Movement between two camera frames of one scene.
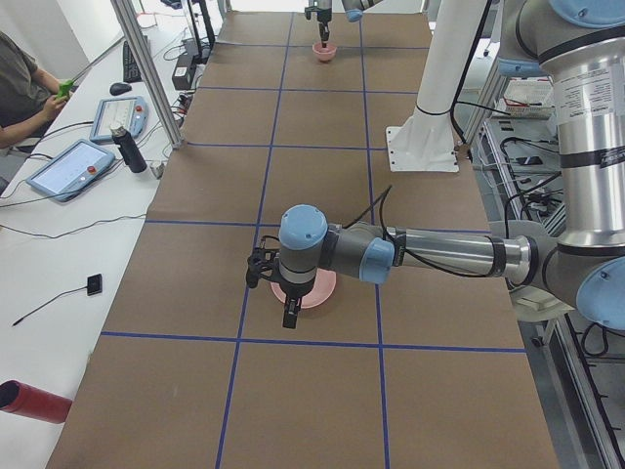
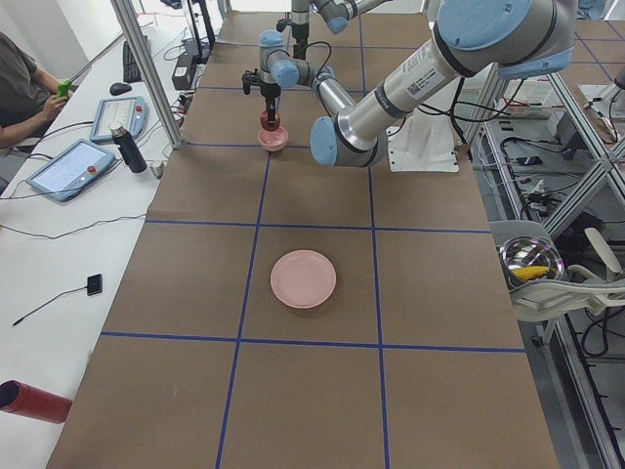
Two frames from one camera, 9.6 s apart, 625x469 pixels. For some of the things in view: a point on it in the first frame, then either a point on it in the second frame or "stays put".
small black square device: [94, 284] stays put
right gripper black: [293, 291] to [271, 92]
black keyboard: [131, 71] stays put
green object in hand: [65, 87] stays put
